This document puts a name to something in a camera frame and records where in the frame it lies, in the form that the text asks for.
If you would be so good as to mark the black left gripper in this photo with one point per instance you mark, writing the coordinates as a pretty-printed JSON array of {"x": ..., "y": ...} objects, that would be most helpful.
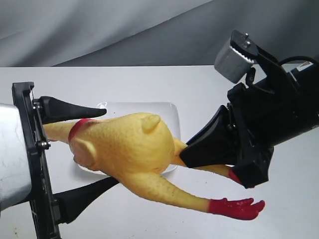
[{"x": 33, "y": 113}]

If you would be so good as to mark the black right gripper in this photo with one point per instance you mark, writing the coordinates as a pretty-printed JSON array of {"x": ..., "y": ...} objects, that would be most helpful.
[{"x": 273, "y": 111}]

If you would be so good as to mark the yellow rubber chicken toy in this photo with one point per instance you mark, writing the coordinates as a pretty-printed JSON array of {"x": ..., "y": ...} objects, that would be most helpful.
[{"x": 136, "y": 149}]

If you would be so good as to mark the white square plate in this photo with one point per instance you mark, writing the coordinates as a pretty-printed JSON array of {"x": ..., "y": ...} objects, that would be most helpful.
[{"x": 167, "y": 111}]

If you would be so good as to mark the grey backdrop cloth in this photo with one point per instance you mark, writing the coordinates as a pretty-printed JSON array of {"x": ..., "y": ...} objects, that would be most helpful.
[{"x": 92, "y": 33}]

